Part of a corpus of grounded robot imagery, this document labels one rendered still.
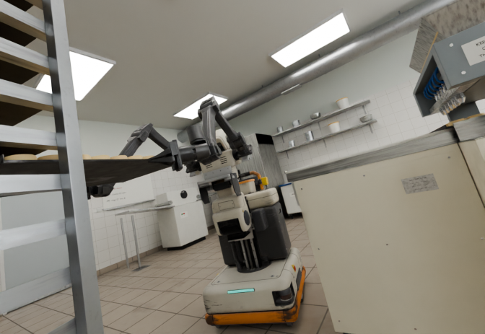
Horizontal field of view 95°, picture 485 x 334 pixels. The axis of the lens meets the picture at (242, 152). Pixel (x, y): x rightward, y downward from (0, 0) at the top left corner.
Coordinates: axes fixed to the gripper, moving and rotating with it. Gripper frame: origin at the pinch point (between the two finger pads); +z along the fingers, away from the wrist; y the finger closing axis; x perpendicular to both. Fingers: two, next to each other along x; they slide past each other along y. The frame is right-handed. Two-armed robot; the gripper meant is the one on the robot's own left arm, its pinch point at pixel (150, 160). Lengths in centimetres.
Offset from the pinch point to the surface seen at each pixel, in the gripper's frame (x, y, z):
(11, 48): -25.5, -21.8, 22.2
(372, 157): -10, 19, -92
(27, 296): -26.3, 23.6, 23.8
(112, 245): 446, 64, 67
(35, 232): -25.0, 14.0, 22.4
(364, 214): -2, 43, -84
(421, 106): -11, -1, -148
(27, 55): -23.7, -21.5, 20.4
